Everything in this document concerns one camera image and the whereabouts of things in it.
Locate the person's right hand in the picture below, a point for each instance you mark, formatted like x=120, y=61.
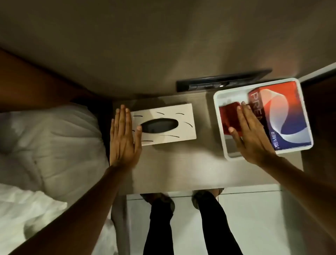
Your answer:
x=254, y=141

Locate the person's left hand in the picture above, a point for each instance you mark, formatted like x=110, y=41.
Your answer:
x=123, y=149

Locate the person's right thumb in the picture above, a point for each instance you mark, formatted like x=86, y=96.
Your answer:
x=234, y=135

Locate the person's left thumb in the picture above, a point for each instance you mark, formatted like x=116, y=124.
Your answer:
x=138, y=138

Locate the person's right middle finger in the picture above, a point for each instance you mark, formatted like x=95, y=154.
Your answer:
x=248, y=117

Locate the person's left middle finger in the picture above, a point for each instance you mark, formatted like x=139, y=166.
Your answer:
x=123, y=122

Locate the person's left little finger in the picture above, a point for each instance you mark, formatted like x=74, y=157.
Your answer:
x=113, y=131

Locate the person's left forearm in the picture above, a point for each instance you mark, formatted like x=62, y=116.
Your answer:
x=78, y=210

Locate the person's right forearm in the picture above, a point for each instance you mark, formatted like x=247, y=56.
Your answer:
x=301, y=184

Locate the small red packet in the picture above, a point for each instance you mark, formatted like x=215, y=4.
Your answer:
x=227, y=118

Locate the white plastic tray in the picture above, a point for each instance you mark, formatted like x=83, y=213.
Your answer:
x=223, y=97

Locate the red blue white packet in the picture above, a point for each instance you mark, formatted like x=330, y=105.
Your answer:
x=286, y=113

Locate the white tissue box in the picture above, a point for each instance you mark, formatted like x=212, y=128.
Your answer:
x=181, y=131

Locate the white pillow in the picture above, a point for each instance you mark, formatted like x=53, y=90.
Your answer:
x=60, y=147

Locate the person's left shoe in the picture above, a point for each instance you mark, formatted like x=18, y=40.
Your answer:
x=168, y=201

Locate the person's shoe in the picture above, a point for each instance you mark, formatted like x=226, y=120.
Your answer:
x=168, y=201
x=195, y=198

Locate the person's right shoe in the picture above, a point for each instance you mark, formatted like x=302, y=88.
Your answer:
x=195, y=198

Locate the person's right leg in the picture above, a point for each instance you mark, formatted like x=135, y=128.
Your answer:
x=217, y=226

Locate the person's leg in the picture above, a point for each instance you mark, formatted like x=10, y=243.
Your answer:
x=158, y=231
x=217, y=226

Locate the brown headboard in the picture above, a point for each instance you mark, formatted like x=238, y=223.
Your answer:
x=31, y=84

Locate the person's left leg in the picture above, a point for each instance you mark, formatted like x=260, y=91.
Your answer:
x=158, y=231

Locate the white duvet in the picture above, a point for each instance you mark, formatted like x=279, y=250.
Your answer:
x=26, y=210

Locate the black wall switch panel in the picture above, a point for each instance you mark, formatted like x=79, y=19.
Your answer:
x=210, y=82

